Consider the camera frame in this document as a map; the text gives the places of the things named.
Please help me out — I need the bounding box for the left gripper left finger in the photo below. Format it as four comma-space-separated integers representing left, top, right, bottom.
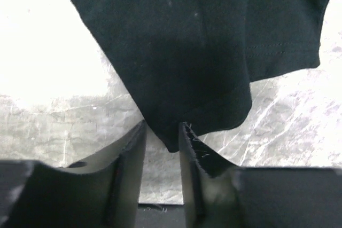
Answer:
1, 122, 146, 227

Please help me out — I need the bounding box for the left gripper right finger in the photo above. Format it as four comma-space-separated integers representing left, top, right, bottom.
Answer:
178, 123, 341, 227

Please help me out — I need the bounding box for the black t shirt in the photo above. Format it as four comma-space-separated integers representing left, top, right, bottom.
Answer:
71, 0, 329, 153

